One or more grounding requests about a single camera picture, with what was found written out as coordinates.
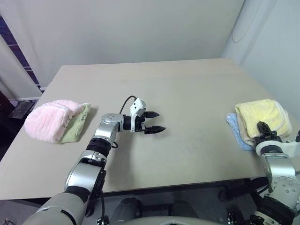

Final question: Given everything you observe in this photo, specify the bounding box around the pale yellow towel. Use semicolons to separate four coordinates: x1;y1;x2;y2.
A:
235;98;293;141

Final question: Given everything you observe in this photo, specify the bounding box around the dark rounded shape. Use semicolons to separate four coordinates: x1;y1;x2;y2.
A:
110;196;143;225

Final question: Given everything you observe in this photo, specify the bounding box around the dark blue striped panel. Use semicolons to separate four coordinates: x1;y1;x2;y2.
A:
0;15;46;93

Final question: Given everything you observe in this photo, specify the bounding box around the light blue folded towel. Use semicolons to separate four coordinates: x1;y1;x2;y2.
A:
226;113;256;151

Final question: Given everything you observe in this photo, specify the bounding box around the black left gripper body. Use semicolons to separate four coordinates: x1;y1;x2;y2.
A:
135;112;147;133

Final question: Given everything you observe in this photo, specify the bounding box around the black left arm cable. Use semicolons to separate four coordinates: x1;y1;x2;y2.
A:
110;95;137;149

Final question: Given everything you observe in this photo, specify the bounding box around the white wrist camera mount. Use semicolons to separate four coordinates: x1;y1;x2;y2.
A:
255;130;300;158
129;97;148;133

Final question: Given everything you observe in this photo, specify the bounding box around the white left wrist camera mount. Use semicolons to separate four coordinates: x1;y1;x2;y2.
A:
129;97;148;133

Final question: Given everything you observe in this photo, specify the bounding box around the light green towel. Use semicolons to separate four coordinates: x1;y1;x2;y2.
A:
60;102;91;143

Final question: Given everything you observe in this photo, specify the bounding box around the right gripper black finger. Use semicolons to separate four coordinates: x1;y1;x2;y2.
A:
256;121;272;139

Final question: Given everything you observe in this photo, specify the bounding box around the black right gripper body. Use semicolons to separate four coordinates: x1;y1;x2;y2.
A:
254;131;284;144

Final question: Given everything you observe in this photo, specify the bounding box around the pink fluffy towel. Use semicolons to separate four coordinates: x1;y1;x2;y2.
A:
24;99;84;143

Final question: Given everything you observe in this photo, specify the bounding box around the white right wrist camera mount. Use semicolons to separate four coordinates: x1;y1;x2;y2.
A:
255;130;300;158

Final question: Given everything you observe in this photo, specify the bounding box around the silver robot torso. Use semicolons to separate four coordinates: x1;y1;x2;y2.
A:
112;215;225;225

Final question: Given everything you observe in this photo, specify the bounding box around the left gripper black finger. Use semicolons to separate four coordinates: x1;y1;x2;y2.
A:
143;125;166;135
143;111;160;119

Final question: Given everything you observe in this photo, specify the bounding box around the cream folded towel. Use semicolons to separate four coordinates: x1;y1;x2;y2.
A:
236;113;258;147

